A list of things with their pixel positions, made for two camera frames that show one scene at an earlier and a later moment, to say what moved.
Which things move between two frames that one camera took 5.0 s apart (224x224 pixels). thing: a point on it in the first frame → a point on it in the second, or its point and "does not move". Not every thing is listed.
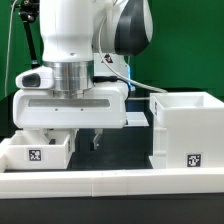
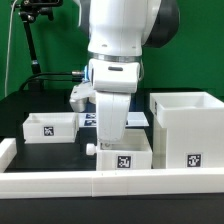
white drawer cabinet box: x=188 y=130 does not move
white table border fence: x=106 y=183 does not move
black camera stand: x=28 y=12 does not move
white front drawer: x=31 y=150 → x=133 y=153
